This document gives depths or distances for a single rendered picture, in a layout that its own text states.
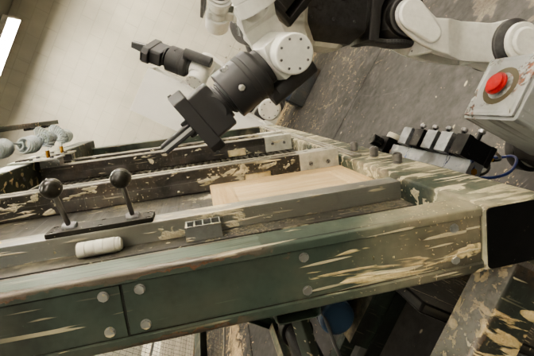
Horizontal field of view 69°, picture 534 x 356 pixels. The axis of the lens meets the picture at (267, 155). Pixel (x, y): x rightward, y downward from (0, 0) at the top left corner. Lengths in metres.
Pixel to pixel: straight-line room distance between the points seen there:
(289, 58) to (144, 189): 0.68
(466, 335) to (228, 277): 0.44
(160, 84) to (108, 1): 2.00
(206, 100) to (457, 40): 0.82
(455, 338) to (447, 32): 0.78
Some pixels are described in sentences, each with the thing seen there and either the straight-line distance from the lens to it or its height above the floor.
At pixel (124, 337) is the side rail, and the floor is 1.33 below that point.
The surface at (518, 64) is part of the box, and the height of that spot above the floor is 0.93.
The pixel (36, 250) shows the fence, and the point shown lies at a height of 1.52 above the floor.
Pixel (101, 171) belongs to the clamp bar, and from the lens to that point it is 1.79.
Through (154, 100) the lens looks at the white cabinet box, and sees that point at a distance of 5.06.
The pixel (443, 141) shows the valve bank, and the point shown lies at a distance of 1.10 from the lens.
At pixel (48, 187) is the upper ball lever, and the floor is 1.54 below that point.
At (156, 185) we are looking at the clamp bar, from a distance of 1.16.
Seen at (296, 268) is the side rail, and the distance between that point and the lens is 0.59.
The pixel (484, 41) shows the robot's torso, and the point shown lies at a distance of 1.32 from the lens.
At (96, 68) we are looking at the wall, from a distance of 6.63.
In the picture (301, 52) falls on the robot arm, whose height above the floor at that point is 1.26.
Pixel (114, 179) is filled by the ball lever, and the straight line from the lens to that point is 0.75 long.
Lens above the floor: 1.37
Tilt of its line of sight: 13 degrees down
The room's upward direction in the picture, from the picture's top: 65 degrees counter-clockwise
